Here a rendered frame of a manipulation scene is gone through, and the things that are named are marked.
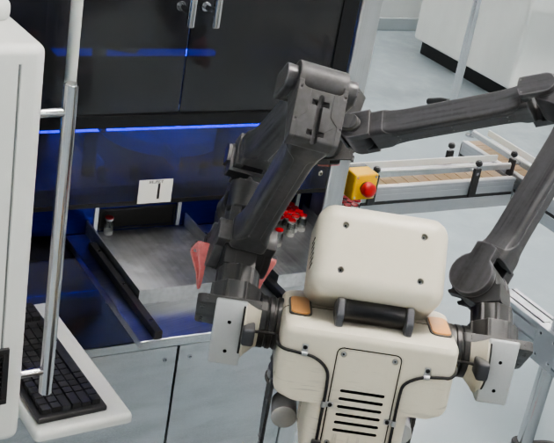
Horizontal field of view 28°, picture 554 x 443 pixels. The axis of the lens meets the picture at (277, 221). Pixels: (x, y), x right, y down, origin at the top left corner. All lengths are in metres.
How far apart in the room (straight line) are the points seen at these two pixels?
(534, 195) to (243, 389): 1.31
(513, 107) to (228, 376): 1.26
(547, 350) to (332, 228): 1.76
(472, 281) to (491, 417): 2.09
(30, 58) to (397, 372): 0.74
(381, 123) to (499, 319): 0.50
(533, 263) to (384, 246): 3.45
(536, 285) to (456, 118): 2.91
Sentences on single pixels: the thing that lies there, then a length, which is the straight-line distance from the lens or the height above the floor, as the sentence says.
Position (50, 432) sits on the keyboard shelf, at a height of 0.80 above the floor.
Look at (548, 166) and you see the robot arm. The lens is 1.97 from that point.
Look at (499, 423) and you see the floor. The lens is 3.91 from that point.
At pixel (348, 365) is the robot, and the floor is 1.19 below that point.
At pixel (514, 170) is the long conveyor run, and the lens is 3.42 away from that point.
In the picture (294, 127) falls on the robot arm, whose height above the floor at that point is 1.55.
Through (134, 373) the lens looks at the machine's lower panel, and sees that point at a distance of 2.83.
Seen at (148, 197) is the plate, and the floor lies 1.01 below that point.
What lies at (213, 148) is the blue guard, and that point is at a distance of 2.60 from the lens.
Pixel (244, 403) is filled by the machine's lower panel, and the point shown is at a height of 0.36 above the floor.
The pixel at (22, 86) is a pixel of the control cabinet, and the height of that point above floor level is 1.48.
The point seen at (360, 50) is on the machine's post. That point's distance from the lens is 2.71.
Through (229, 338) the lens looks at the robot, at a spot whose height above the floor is 1.16.
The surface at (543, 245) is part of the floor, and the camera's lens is 5.35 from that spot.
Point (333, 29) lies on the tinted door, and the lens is 2.66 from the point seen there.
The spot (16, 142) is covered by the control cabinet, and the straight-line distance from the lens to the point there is 1.80.
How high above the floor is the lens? 2.07
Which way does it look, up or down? 25 degrees down
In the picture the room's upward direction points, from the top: 10 degrees clockwise
